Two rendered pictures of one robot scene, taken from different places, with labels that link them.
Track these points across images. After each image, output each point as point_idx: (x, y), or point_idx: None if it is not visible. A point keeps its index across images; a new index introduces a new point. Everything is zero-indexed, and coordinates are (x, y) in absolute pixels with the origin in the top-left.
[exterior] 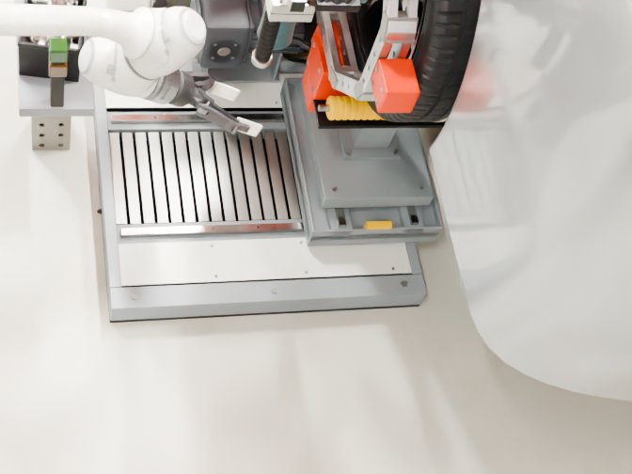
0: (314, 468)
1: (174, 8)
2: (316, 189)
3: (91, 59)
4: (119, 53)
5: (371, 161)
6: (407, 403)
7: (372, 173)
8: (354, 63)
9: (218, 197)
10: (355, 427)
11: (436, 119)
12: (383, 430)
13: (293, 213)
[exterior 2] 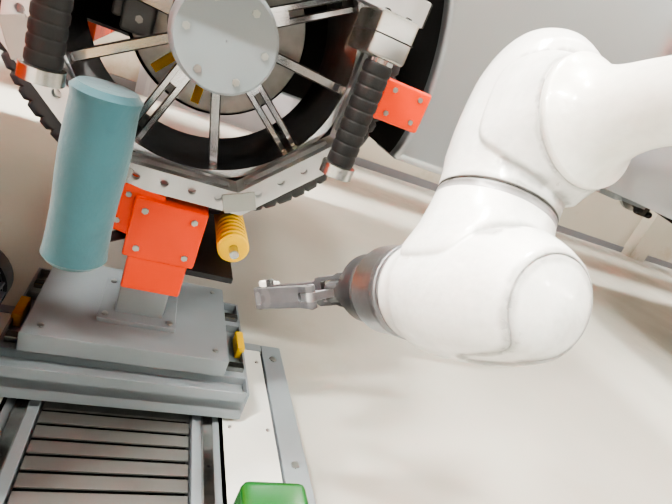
0: (437, 479)
1: (558, 32)
2: (182, 382)
3: (590, 279)
4: (543, 224)
5: (177, 313)
6: (359, 400)
7: (193, 317)
8: (223, 178)
9: None
10: (391, 440)
11: None
12: (386, 421)
13: (180, 429)
